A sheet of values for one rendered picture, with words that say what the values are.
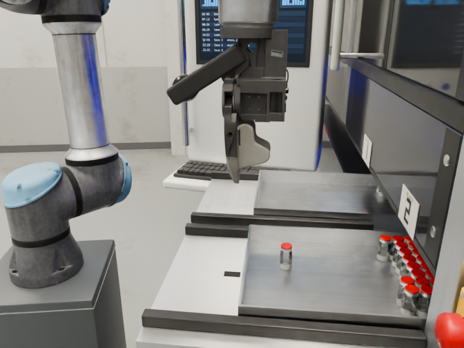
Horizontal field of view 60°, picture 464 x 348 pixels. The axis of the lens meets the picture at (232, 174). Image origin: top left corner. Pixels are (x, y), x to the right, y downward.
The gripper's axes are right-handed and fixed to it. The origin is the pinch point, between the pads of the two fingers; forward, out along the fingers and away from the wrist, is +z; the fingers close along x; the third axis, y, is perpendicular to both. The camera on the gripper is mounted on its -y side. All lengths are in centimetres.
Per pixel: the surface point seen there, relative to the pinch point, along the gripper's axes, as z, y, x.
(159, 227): 109, -72, 187
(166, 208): 109, -75, 217
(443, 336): 9.8, 24.0, -19.2
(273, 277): 21.4, 6.6, 6.3
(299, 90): 0, 13, 86
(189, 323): 20.3, -5.3, -8.1
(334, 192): 21, 22, 48
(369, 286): 21.5, 22.7, 5.6
